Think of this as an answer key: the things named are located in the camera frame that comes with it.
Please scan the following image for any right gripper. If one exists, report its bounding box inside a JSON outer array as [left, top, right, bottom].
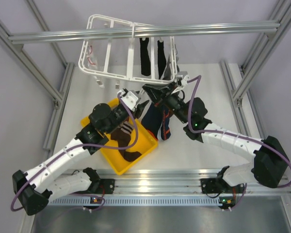
[[144, 82, 190, 124]]

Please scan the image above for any brown sock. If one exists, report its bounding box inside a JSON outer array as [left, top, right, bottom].
[[111, 121, 141, 162]]

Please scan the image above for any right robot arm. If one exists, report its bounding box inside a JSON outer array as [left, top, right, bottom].
[[143, 83, 290, 193]]

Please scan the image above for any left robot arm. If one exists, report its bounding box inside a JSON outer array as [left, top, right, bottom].
[[11, 98, 148, 216]]

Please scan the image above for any white clip drying hanger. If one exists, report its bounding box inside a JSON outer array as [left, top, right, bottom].
[[78, 14, 178, 85]]

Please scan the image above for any grey sock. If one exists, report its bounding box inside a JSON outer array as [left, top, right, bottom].
[[158, 56, 172, 81]]

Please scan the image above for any navy orange underwear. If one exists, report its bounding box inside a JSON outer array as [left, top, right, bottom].
[[141, 103, 172, 140]]

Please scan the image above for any black sock left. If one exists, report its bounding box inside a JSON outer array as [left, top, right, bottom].
[[139, 37, 151, 77]]

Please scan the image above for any black sock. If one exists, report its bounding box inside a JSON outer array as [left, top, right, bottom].
[[139, 37, 151, 77], [157, 40, 167, 79]]

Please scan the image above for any black sock right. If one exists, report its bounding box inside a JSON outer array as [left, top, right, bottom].
[[157, 40, 167, 79]]

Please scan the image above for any yellow plastic tray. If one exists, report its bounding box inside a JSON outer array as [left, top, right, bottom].
[[81, 98, 159, 175]]

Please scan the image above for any aluminium crossbar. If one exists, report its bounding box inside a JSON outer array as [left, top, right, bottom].
[[8, 20, 280, 44]]

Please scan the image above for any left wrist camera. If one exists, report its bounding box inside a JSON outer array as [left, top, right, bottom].
[[117, 88, 141, 111]]

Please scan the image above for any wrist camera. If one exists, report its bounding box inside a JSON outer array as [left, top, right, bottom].
[[175, 71, 189, 88], [117, 88, 141, 111]]

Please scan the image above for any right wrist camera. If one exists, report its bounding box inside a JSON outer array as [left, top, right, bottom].
[[175, 71, 189, 88]]

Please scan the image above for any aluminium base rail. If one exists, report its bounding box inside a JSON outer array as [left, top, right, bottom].
[[97, 169, 218, 196]]

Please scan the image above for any slotted cable duct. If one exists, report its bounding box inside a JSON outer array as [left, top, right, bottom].
[[49, 196, 235, 207]]

